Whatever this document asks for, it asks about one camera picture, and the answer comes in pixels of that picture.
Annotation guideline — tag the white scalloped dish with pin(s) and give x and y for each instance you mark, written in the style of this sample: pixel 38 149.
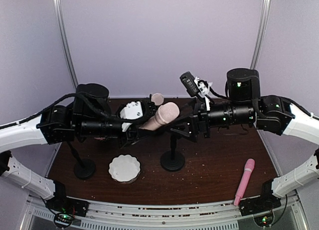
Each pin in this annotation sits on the white scalloped dish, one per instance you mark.
pixel 124 169

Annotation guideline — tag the right aluminium frame post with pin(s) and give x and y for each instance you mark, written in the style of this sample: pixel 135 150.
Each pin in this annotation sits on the right aluminium frame post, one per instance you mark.
pixel 264 17

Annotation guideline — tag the left circuit board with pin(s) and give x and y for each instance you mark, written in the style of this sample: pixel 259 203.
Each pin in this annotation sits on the left circuit board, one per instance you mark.
pixel 63 220

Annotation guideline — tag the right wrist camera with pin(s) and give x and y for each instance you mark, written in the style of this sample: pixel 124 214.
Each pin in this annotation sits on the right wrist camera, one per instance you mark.
pixel 197 87

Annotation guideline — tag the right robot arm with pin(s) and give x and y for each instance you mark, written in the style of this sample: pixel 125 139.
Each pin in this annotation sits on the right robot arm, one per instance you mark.
pixel 244 104

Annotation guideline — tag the left aluminium frame post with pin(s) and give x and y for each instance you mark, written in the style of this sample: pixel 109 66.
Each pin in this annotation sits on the left aluminium frame post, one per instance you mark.
pixel 65 44

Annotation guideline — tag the circuit board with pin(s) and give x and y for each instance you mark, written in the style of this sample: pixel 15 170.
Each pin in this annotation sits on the circuit board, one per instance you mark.
pixel 264 220
pixel 63 220

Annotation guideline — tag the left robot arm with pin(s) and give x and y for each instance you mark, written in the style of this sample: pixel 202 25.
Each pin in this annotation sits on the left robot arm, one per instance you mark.
pixel 84 113

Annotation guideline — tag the right circuit board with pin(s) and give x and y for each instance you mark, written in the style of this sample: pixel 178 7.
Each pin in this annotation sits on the right circuit board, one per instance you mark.
pixel 264 220

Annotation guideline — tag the short black mic stand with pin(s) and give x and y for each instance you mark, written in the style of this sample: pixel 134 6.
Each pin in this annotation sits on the short black mic stand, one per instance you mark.
pixel 156 98

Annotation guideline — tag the tall black mic stand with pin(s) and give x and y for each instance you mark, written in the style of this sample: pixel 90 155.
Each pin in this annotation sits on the tall black mic stand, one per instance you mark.
pixel 172 161
pixel 83 168

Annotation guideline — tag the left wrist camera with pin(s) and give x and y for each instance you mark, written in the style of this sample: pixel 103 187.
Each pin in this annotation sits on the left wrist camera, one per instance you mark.
pixel 132 110

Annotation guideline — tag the beige microphone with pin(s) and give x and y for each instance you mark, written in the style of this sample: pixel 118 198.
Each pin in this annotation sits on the beige microphone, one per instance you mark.
pixel 165 114
pixel 162 99

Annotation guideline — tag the pink microphone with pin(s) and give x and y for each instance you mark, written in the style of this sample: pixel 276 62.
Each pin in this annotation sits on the pink microphone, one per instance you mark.
pixel 248 169

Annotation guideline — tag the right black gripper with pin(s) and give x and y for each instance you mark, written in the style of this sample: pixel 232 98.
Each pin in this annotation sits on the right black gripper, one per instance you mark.
pixel 198 121

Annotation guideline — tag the aluminium frame post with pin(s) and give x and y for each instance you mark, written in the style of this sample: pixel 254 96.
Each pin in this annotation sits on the aluminium frame post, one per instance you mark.
pixel 264 17
pixel 65 44

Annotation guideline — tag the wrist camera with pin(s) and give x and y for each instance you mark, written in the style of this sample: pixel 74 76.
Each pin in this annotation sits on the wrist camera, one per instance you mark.
pixel 132 110
pixel 197 87

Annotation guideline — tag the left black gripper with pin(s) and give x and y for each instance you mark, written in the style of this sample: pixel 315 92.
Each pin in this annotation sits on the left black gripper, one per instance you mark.
pixel 128 134

